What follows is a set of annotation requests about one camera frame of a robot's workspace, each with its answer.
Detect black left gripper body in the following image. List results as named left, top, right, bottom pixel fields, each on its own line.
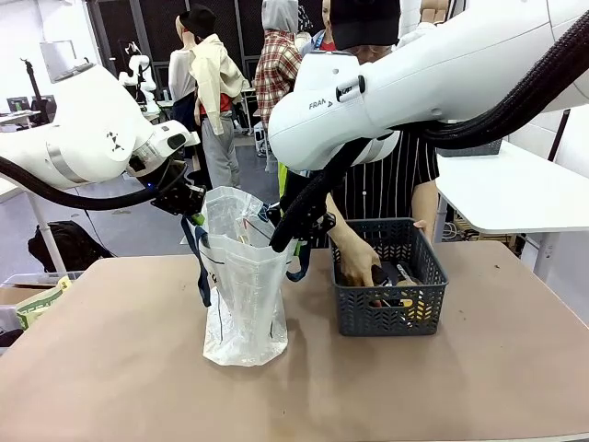
left=150, top=160, right=207, bottom=217

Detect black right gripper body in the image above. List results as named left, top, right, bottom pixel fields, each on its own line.
left=294, top=205, right=330, bottom=243

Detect translucent white printed shopping bag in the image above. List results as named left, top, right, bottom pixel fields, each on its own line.
left=180, top=185, right=311, bottom=368

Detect person's right forearm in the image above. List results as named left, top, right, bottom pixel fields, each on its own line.
left=324, top=192, right=369, bottom=263

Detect person's left forearm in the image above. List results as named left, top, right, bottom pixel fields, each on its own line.
left=410, top=179, right=439, bottom=227

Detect black bag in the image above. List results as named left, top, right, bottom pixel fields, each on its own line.
left=27, top=220, right=116, bottom=274

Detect person's right hand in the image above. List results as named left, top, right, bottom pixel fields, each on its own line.
left=340, top=240, right=383, bottom=289

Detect person's left hand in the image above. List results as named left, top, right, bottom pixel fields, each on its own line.
left=412, top=219, right=435, bottom=244

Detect person in black striped shirt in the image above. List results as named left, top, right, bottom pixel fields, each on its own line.
left=324, top=0, right=441, bottom=223

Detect white tube item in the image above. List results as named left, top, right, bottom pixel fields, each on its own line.
left=396, top=262, right=421, bottom=284

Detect mannequin white top dark skirt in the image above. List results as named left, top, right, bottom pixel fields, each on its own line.
left=167, top=16, right=203, bottom=134

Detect yellow black packaged item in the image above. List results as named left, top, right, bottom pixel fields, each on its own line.
left=399, top=297, right=434, bottom=324

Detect mannequin cream jacket black hat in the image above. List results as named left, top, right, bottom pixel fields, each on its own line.
left=178, top=3, right=252, bottom=191

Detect mannequin plaid shirt green pants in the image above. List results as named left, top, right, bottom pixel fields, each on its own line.
left=254, top=0, right=304, bottom=191

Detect green printed paper sack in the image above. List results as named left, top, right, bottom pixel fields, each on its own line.
left=16, top=276, right=74, bottom=332

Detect grey panel board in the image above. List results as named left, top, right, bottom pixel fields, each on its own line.
left=40, top=40, right=77, bottom=85

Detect brown cardboard box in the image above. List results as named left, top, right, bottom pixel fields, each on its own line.
left=0, top=281, right=36, bottom=306

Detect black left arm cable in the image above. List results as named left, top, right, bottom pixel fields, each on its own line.
left=0, top=156, right=188, bottom=212

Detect black camera stand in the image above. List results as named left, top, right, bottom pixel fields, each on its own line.
left=547, top=108, right=572, bottom=163
left=19, top=57, right=48, bottom=123

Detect black braided right arm cable sleeve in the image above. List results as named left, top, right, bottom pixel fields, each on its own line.
left=269, top=8, right=589, bottom=254

